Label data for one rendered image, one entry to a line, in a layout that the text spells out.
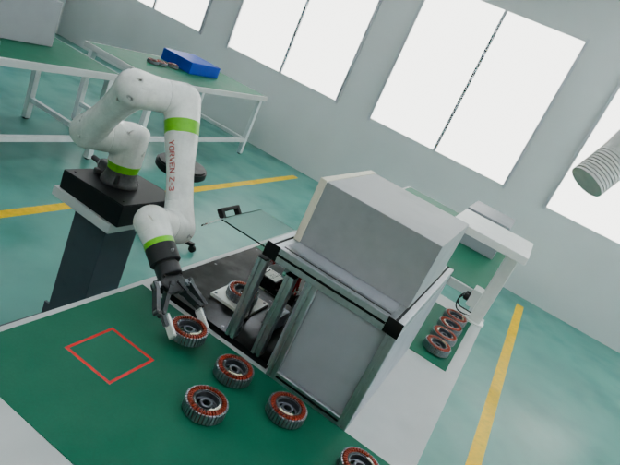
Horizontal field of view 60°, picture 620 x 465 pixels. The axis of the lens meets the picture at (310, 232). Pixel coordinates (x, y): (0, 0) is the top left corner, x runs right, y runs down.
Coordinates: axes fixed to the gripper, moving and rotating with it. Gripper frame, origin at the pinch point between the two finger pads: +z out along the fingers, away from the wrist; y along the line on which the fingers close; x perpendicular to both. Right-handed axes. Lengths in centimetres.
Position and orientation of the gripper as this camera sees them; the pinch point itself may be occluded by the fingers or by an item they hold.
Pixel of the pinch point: (187, 327)
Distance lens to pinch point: 161.1
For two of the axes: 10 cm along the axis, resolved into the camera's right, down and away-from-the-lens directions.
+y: -6.2, 0.2, -7.8
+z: 3.8, 8.8, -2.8
